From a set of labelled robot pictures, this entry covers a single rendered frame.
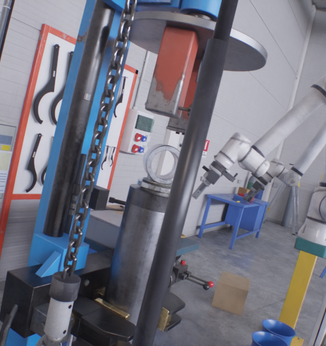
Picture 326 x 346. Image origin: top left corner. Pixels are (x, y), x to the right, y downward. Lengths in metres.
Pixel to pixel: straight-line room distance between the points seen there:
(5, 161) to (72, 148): 0.51
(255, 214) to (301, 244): 6.33
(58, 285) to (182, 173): 0.23
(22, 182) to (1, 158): 1.67
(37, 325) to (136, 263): 0.41
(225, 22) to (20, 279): 1.19
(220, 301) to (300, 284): 0.96
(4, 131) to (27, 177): 1.73
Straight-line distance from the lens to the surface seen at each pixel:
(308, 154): 2.47
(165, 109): 1.21
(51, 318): 0.53
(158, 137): 5.26
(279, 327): 3.60
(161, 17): 1.25
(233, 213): 8.46
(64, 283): 0.50
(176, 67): 1.23
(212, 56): 0.38
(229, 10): 0.40
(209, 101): 0.38
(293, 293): 3.95
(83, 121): 1.50
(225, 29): 0.40
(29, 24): 3.42
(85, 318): 1.40
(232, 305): 4.37
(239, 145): 1.67
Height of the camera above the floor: 1.67
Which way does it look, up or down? 5 degrees down
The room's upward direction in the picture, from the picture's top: 14 degrees clockwise
